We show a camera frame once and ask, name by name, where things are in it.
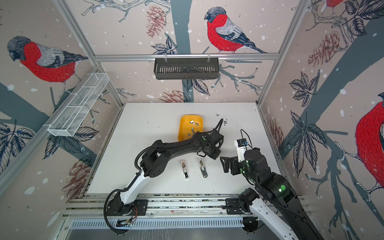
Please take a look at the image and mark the yellow plastic tray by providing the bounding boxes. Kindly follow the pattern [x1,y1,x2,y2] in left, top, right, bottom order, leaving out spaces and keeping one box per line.
[178,115,204,142]

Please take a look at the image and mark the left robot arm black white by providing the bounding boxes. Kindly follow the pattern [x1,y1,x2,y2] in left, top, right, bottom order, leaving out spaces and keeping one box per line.
[103,129,224,217]

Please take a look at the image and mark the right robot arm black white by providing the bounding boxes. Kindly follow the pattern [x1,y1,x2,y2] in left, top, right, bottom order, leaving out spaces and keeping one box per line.
[220,148,323,240]

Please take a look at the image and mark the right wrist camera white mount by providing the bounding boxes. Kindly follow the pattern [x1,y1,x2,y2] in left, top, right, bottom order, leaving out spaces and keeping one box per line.
[234,139,248,163]

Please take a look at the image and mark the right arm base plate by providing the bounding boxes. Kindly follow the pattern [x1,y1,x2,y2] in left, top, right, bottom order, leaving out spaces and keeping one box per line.
[223,198,244,215]

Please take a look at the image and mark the black wall basket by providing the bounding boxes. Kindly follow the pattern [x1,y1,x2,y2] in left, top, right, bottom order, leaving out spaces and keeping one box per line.
[154,58,220,80]

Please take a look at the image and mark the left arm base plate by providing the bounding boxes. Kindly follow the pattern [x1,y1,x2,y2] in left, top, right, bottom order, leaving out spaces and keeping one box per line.
[105,199,149,217]

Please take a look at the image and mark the white wire mesh shelf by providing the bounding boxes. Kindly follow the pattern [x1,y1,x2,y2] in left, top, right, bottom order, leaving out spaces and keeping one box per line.
[48,73,110,137]

